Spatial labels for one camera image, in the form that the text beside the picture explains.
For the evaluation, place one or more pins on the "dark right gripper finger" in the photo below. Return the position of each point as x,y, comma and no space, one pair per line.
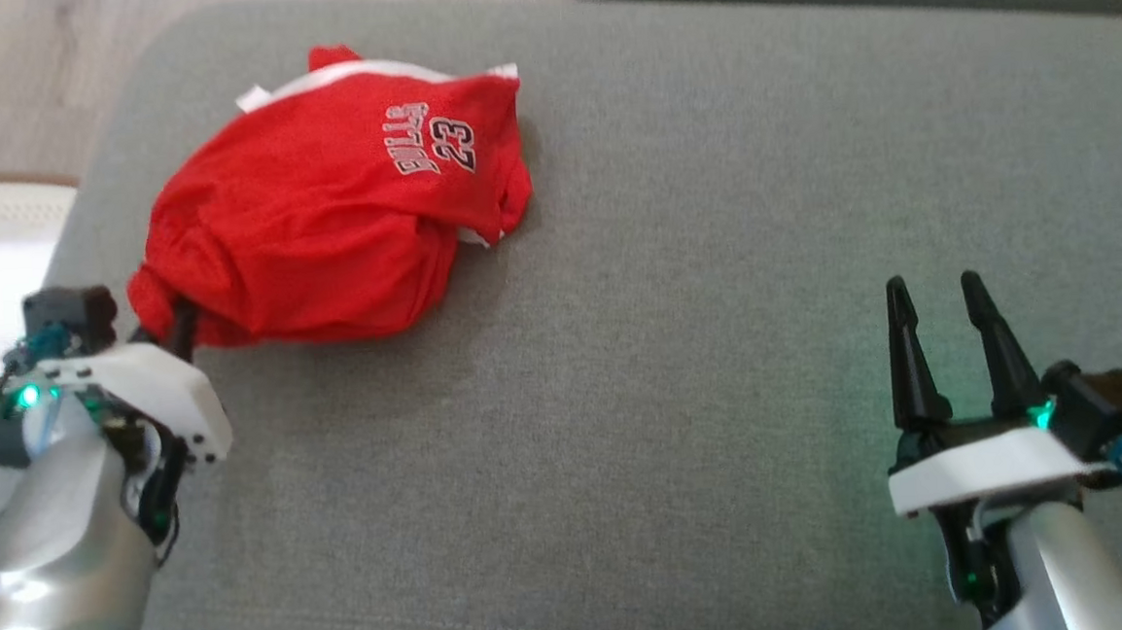
910,372
1002,356

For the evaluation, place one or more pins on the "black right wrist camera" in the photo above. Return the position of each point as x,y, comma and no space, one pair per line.
1103,413

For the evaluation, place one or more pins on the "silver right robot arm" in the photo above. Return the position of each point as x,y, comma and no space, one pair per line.
1063,567

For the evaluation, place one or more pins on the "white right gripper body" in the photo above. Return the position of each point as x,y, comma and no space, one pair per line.
989,464

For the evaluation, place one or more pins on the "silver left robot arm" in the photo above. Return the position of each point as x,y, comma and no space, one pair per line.
49,541

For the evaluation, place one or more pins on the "red Bulls 23 shorts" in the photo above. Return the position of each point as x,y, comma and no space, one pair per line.
322,232

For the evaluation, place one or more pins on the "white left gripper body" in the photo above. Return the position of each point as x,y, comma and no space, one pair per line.
161,388

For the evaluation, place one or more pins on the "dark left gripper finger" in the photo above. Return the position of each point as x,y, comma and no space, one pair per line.
183,328
145,335

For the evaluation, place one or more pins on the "large grey sofa seat cushion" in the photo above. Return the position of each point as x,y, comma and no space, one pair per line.
681,366

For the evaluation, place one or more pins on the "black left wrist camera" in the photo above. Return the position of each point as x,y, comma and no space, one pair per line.
69,314

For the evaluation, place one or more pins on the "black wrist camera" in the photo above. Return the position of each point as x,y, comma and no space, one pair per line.
1103,413
69,314

